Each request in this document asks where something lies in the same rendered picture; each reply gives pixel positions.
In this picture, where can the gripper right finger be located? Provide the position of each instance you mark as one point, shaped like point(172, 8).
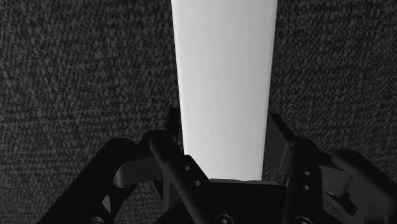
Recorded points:
point(302, 161)

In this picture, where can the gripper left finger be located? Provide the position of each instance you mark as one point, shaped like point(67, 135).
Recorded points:
point(169, 161)

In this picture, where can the white tall tapered cylinder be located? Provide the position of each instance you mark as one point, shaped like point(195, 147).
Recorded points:
point(223, 93)

